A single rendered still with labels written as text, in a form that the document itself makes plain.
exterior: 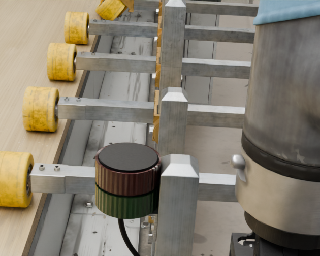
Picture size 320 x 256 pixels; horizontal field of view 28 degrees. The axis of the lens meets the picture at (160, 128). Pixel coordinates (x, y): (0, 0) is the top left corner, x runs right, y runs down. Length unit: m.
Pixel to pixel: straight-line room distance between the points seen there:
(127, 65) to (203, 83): 1.94
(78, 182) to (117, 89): 1.20
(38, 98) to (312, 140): 0.80
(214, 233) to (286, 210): 2.08
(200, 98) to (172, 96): 2.51
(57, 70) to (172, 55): 0.38
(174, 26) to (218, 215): 1.65
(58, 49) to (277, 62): 1.01
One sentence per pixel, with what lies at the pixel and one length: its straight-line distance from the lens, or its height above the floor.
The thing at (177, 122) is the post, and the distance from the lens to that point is 0.82.
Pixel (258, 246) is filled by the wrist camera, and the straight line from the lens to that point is 0.46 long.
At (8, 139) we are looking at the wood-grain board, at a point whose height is 0.90.
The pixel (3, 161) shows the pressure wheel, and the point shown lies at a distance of 0.93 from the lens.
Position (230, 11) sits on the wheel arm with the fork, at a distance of 1.86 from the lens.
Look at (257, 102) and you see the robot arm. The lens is 0.41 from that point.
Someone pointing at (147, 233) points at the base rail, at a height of 0.70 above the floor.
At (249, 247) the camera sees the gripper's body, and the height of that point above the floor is 1.12.
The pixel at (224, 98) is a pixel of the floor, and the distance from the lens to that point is 3.69.
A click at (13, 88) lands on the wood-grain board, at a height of 0.90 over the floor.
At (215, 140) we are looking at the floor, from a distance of 3.19.
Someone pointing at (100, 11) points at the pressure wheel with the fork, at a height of 0.93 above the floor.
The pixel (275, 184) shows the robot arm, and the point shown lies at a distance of 0.42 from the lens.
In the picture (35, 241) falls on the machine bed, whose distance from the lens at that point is 1.04.
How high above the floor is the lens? 1.42
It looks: 26 degrees down
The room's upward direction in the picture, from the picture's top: 4 degrees clockwise
